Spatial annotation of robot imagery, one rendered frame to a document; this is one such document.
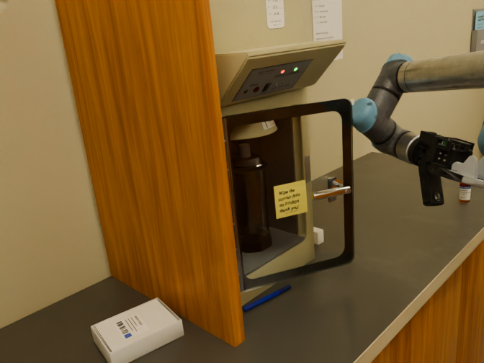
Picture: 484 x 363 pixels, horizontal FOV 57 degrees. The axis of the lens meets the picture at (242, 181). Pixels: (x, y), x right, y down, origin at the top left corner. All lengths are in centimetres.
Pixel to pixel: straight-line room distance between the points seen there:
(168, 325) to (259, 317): 20
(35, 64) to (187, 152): 49
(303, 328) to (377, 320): 16
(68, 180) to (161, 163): 37
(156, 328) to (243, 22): 65
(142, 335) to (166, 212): 26
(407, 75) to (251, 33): 39
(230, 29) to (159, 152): 28
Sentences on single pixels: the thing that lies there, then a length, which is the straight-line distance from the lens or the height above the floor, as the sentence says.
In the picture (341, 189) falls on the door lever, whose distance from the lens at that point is 99.
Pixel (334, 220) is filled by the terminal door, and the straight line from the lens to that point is 106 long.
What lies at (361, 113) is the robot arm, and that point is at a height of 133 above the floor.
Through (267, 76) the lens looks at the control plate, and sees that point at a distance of 90.
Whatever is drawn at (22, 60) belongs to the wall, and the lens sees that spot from 117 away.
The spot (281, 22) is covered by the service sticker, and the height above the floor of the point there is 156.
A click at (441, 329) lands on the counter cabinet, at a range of 146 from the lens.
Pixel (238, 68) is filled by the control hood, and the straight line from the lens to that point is 82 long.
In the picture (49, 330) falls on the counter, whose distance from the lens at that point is 117.
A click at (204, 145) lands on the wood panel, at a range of 80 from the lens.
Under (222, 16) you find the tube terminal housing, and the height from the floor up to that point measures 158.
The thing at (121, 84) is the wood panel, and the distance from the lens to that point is 98.
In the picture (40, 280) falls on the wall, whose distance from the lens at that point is 127.
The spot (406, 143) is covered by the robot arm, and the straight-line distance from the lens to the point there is 116.
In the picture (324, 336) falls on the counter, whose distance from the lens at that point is 98.
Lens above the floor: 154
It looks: 18 degrees down
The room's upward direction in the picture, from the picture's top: 5 degrees counter-clockwise
